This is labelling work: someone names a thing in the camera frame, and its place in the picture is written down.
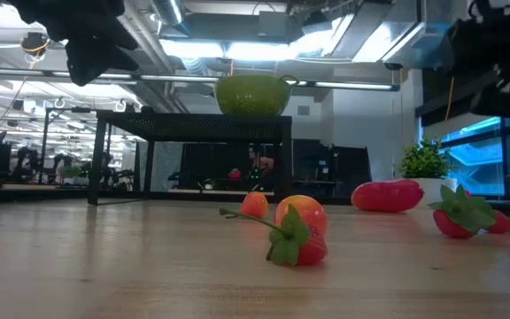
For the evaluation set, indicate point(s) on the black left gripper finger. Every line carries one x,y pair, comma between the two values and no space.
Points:
91,62
122,42

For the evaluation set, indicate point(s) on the red strawberry green leaves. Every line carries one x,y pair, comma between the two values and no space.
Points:
450,227
503,225

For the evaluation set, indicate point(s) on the green plastic colander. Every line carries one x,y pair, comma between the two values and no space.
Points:
255,97

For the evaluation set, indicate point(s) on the black round ceiling device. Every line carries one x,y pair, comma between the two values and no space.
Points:
36,44

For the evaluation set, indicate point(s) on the black perforated metal shelf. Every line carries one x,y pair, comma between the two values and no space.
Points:
193,126

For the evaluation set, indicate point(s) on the green plant in white pot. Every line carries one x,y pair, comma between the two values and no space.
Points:
423,161

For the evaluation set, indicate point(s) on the white curtain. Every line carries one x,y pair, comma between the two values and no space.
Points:
162,166

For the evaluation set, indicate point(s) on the bright ceiling light panel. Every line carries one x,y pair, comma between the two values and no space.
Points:
259,51

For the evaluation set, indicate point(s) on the background wooden table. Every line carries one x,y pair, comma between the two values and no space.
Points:
29,186

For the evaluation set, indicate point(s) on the grey ceiling box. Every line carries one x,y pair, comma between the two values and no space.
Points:
272,24

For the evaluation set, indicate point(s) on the long red bell pepper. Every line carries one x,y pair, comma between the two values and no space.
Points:
388,196

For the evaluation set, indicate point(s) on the red background object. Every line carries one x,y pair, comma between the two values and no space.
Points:
234,174

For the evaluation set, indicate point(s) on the black background cabinet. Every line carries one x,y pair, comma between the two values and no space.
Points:
350,164
310,164

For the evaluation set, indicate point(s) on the person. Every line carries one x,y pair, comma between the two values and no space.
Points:
261,161

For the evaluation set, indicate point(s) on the small orange peach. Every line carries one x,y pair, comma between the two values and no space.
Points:
308,212
255,204

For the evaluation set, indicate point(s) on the red strawberry long green stem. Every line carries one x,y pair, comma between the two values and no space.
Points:
314,250

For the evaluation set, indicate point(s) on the black background rig frame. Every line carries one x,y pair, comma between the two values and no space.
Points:
46,142

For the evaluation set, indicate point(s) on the long ceiling light rail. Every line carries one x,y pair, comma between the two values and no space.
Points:
348,85

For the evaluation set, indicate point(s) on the small wall vent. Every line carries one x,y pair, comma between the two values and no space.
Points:
303,110

